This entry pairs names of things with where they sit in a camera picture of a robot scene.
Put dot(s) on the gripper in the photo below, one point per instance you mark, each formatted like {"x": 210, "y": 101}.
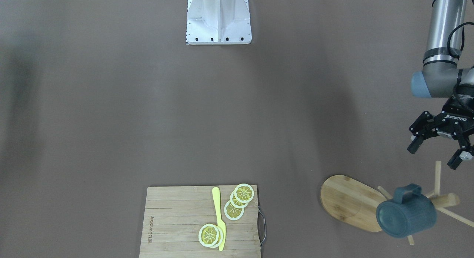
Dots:
{"x": 457, "y": 118}

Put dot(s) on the blue mug yellow inside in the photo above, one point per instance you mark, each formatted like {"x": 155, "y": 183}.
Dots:
{"x": 407, "y": 213}

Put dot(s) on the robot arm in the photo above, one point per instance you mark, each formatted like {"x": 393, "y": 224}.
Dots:
{"x": 442, "y": 78}

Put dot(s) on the wooden cup rack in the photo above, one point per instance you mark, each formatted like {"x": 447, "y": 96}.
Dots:
{"x": 355, "y": 203}

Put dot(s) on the lemon slice far end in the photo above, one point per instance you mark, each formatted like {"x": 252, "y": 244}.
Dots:
{"x": 244, "y": 193}

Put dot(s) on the lemon slice middle stack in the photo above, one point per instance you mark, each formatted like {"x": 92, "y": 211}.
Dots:
{"x": 236, "y": 203}

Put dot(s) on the yellow plastic knife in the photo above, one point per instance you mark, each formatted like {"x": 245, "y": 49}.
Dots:
{"x": 216, "y": 196}

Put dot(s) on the lemon slice under pair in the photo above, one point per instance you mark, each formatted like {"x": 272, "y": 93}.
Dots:
{"x": 221, "y": 235}

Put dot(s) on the lemon slice top pair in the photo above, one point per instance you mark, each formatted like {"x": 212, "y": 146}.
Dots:
{"x": 207, "y": 235}

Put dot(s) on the bamboo cutting board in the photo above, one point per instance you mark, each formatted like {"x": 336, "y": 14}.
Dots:
{"x": 174, "y": 215}

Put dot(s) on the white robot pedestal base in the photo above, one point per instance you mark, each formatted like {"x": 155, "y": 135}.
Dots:
{"x": 218, "y": 22}

